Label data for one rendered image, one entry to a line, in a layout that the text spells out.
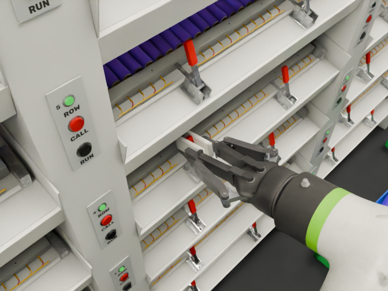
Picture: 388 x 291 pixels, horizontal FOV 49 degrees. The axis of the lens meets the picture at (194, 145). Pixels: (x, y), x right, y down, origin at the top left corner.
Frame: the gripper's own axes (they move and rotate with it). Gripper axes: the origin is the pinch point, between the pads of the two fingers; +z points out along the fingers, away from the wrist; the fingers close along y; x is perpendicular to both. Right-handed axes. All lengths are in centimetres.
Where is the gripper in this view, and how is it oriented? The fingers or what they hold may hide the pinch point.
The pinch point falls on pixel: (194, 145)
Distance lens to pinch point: 74.1
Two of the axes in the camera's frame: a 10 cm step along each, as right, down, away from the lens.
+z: -6.8, -3.8, 6.3
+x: -1.7, -7.5, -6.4
